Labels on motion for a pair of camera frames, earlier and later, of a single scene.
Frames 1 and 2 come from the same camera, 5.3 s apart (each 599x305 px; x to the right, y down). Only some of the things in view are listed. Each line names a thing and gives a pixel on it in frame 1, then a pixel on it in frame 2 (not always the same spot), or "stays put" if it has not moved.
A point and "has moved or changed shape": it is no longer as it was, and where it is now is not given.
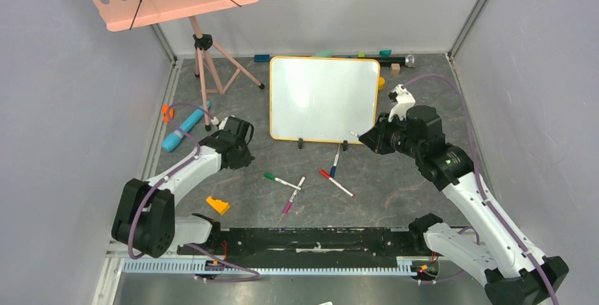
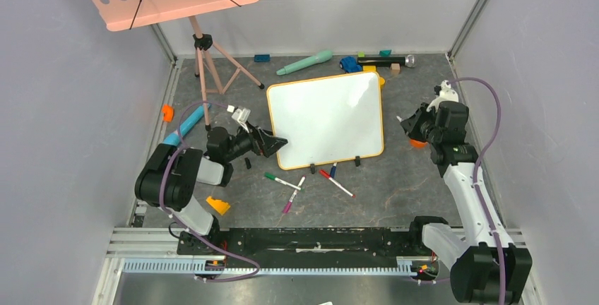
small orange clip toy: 169,112 stays put
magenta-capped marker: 288,205 stays put
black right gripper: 381,134 -> 419,122
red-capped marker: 326,176 stays put
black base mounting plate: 310,246 stays put
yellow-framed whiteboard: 327,99 has moved or changed shape
